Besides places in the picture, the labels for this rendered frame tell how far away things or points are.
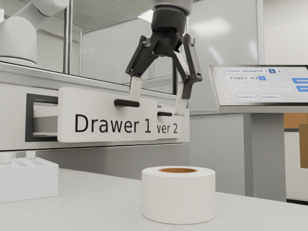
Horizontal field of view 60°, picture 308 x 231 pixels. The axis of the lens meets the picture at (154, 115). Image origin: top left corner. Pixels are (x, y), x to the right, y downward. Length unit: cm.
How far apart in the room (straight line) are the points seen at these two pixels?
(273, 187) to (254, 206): 112
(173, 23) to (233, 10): 186
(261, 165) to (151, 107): 80
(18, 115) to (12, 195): 35
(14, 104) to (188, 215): 52
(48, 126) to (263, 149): 104
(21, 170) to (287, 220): 28
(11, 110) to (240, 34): 194
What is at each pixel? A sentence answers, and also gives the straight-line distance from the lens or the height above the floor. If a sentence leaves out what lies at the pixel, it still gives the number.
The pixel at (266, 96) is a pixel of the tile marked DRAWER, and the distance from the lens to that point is 133.
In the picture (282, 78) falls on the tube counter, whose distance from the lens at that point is 148.
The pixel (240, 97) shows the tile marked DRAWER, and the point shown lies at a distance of 129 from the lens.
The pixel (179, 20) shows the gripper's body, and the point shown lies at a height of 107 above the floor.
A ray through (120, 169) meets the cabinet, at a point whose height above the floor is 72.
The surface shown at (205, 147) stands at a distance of 229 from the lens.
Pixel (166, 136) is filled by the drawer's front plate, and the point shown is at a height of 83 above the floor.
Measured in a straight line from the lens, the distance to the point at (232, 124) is 221.
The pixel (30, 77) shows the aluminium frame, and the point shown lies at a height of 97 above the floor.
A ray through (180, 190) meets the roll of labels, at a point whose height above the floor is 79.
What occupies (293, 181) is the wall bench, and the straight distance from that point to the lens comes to 345.
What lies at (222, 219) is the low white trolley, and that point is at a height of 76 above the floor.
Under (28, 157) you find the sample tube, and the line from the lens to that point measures 46.
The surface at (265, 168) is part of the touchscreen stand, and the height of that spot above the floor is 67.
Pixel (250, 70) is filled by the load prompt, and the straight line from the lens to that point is 147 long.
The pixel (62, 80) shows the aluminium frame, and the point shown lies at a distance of 73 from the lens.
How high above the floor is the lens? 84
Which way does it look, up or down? 4 degrees up
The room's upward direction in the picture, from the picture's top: straight up
